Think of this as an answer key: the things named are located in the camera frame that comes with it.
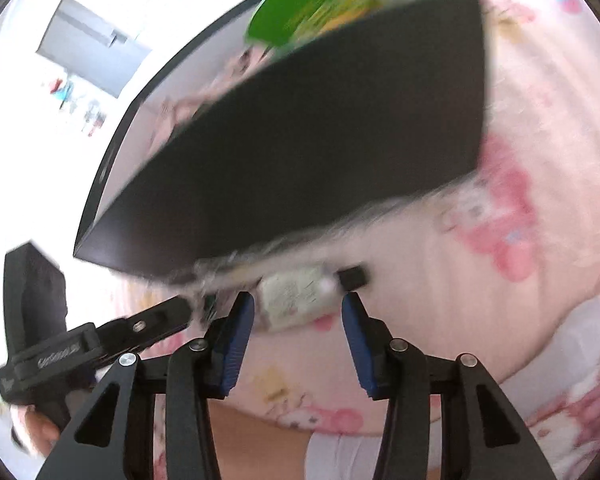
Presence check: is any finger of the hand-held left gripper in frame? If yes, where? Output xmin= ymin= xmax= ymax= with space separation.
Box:
xmin=97 ymin=295 xmax=196 ymax=361

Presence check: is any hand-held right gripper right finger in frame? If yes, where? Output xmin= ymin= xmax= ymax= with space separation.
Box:
xmin=341 ymin=292 xmax=558 ymax=480

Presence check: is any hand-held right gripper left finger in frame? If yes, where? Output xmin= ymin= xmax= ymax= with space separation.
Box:
xmin=35 ymin=291 xmax=256 ymax=480

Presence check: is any small dark and pale packet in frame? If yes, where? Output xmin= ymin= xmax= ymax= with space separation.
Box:
xmin=192 ymin=260 xmax=371 ymax=333

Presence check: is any black storage box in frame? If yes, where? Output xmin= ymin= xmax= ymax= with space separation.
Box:
xmin=72 ymin=0 xmax=491 ymax=281

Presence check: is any shelf of small items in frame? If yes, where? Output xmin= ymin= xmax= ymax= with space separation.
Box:
xmin=50 ymin=77 xmax=111 ymax=136

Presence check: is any person's left hand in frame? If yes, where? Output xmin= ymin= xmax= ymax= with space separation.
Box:
xmin=10 ymin=402 xmax=63 ymax=456

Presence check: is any white sock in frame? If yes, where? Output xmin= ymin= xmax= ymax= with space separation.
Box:
xmin=305 ymin=432 xmax=443 ymax=480
xmin=525 ymin=294 xmax=600 ymax=386

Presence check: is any pink patterned cloth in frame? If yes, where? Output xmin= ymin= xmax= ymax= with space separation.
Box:
xmin=500 ymin=355 xmax=600 ymax=466

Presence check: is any grey cabinet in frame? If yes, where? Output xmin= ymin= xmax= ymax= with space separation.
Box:
xmin=36 ymin=0 xmax=153 ymax=100

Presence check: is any pink printed blanket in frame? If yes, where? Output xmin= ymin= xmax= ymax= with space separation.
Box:
xmin=105 ymin=0 xmax=600 ymax=436

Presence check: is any green and yellow snack packet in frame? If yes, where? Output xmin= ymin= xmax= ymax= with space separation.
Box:
xmin=245 ymin=0 xmax=421 ymax=56

